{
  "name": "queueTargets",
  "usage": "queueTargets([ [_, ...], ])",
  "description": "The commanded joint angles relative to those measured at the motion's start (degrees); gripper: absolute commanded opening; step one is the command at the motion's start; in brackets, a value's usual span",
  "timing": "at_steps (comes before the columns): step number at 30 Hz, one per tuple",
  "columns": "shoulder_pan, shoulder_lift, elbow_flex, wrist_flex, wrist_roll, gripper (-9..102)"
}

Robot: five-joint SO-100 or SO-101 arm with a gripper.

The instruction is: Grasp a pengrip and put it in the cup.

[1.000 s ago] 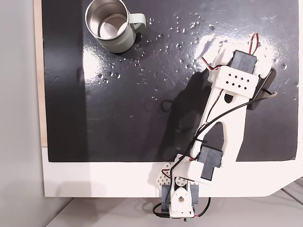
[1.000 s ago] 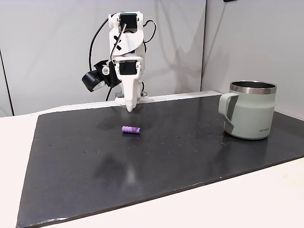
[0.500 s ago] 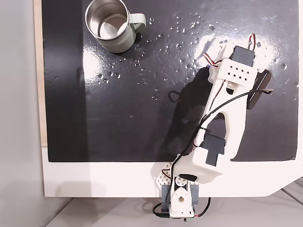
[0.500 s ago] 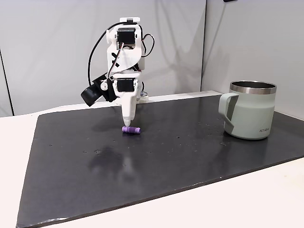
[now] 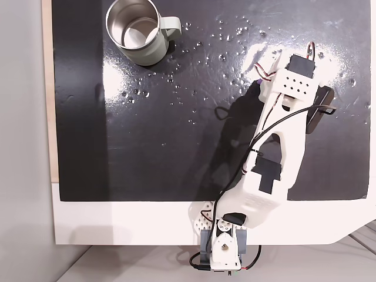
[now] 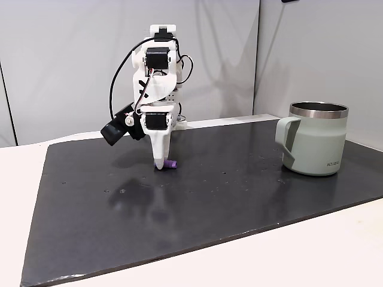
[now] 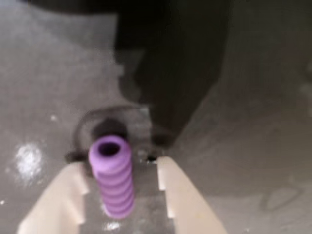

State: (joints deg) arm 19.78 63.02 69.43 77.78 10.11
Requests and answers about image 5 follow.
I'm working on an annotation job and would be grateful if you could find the green mug with steel interior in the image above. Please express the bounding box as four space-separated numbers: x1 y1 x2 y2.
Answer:
105 0 183 67

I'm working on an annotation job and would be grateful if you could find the black glossy mat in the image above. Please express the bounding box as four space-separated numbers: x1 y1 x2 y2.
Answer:
51 0 372 203

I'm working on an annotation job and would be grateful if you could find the grey table clamp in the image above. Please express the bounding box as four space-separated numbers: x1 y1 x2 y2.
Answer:
200 228 248 266

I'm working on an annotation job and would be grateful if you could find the black oval camera box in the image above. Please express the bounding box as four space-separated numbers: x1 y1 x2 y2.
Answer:
305 84 336 136

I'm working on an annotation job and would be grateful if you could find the black power cable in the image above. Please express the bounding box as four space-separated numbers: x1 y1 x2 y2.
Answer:
189 244 263 273

